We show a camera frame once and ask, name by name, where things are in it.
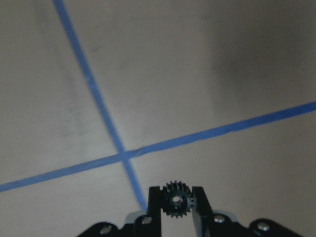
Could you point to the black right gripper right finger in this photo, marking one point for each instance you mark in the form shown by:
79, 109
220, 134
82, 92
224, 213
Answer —
202, 212

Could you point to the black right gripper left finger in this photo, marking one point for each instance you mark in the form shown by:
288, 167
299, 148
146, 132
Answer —
154, 211

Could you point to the black bearing gear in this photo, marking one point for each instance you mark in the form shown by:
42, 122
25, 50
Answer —
177, 199

